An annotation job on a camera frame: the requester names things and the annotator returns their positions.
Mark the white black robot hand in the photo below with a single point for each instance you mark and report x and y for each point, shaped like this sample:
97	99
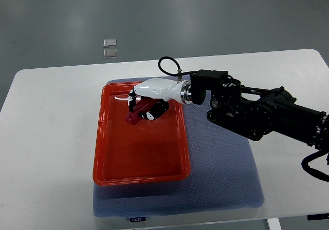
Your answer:
163	90

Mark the red pepper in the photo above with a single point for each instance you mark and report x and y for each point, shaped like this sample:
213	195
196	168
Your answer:
141	107

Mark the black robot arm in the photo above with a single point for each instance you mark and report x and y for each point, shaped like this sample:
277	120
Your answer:
254	112

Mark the red plastic tray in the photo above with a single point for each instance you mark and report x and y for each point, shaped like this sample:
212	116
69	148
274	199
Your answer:
150	151

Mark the lower metal floor plate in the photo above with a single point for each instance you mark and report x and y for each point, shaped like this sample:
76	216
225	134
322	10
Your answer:
109	53

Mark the metal floor plate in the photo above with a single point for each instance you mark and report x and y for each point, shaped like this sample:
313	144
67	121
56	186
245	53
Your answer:
109	53
109	43

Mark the upper metal floor plate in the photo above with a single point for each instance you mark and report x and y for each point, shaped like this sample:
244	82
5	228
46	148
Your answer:
109	43

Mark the blue grey mesh mat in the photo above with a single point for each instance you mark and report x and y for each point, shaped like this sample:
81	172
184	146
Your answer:
223	176

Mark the black table label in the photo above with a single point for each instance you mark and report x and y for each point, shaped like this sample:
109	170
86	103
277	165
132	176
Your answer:
137	219

